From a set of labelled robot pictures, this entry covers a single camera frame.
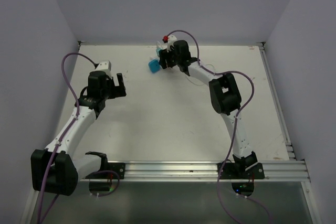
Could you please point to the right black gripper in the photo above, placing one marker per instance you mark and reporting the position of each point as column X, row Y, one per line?
column 163, row 55

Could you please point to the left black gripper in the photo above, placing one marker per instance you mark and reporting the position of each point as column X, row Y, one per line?
column 117, row 91

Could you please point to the blue plug adapter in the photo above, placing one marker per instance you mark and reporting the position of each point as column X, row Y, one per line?
column 154, row 66

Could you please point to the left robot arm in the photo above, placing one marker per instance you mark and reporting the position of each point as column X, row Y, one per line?
column 53, row 169

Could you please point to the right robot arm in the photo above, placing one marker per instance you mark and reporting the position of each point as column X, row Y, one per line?
column 225, row 96

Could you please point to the teal USB charger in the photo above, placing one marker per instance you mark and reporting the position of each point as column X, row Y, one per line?
column 158, row 49

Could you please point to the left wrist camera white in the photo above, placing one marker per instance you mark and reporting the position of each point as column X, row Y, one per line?
column 104, row 66

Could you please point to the left black base bracket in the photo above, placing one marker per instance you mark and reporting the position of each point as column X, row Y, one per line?
column 117, row 167

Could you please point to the black base bracket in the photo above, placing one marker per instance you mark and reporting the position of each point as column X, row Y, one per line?
column 231, row 171
column 117, row 167

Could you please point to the right black base bracket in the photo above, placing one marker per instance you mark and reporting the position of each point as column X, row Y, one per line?
column 231, row 171

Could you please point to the aluminium mounting rail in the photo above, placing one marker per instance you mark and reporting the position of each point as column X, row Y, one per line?
column 206, row 171

